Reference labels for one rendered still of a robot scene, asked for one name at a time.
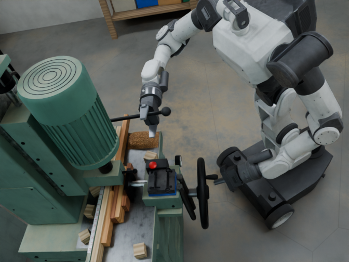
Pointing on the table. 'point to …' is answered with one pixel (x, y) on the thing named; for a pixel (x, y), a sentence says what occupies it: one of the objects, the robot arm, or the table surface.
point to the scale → (95, 220)
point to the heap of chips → (142, 140)
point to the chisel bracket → (113, 175)
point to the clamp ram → (131, 181)
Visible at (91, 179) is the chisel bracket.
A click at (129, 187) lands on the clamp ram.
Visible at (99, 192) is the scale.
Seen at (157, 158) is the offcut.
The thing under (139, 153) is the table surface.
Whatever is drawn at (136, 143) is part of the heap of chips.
